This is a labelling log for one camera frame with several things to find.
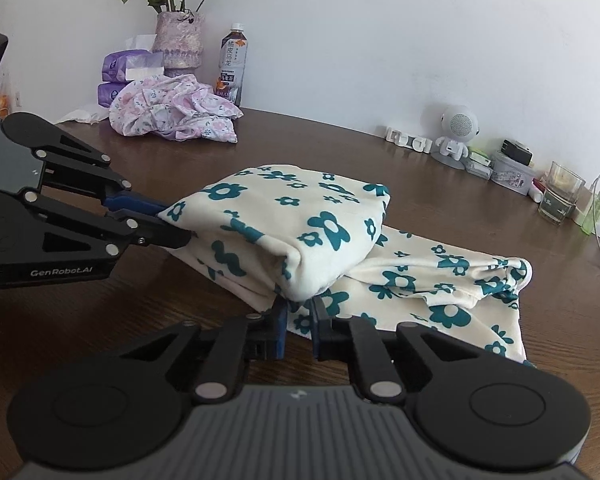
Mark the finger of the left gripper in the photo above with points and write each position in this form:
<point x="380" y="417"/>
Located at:
<point x="73" y="166"/>
<point x="31" y="223"/>

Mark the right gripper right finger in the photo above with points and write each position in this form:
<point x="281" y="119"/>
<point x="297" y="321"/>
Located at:
<point x="366" y="351"/>

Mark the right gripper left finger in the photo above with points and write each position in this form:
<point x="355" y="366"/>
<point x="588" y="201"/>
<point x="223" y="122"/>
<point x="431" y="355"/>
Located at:
<point x="228" y="351"/>

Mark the cream teal floral garment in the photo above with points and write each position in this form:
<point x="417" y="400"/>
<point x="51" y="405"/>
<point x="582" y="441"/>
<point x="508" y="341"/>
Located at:
<point x="283" y="231"/>

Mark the purple tissue pack lower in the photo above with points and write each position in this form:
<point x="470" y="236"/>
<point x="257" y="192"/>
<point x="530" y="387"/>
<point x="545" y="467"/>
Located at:
<point x="107" y="91"/>

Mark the purple tissue pack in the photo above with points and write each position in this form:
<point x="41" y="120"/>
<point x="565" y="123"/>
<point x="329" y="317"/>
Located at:
<point x="107" y="91"/>
<point x="138" y="61"/>

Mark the purple tissue pack upper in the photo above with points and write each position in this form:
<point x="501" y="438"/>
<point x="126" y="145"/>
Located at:
<point x="138" y="61"/>

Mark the pink floral crumpled garment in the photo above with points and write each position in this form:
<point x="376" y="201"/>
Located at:
<point x="177" y="109"/>

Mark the purple textured vase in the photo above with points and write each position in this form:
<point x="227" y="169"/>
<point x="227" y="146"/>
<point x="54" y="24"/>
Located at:
<point x="178" y="38"/>

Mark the tea drink plastic bottle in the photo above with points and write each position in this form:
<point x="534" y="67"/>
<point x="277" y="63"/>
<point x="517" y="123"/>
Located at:
<point x="232" y="65"/>

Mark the white plastic clip holder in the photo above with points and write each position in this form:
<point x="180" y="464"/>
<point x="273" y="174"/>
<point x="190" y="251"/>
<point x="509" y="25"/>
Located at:
<point x="418" y="144"/>

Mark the green white tissue packs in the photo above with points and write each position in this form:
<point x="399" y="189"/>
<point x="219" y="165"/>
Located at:
<point x="478" y="164"/>

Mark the grey floral tin box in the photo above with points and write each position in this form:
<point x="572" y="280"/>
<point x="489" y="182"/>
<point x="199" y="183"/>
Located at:
<point x="510" y="174"/>

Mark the white robot figurine speaker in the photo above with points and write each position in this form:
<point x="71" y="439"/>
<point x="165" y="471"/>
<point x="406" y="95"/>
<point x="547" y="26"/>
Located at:
<point x="459" y="126"/>

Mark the clear glass cup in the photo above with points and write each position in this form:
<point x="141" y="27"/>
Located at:
<point x="561" y="193"/>

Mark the black small box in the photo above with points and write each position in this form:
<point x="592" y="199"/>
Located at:
<point x="516" y="151"/>

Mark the green spray bottle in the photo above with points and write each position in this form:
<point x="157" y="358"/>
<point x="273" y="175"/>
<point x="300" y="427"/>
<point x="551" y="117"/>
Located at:
<point x="593" y="214"/>

